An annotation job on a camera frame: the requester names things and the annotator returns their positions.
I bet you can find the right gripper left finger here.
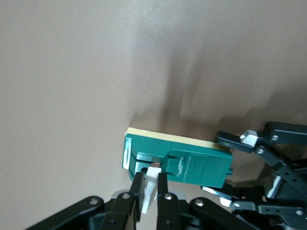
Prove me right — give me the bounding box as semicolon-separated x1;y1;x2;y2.
24;171;147;230

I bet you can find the green load switch white lever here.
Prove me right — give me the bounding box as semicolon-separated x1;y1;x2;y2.
121;126;234;214

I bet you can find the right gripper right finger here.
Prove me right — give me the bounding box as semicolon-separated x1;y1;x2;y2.
157;172;260;230

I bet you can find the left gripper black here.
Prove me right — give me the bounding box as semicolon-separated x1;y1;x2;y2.
201;122;307;220

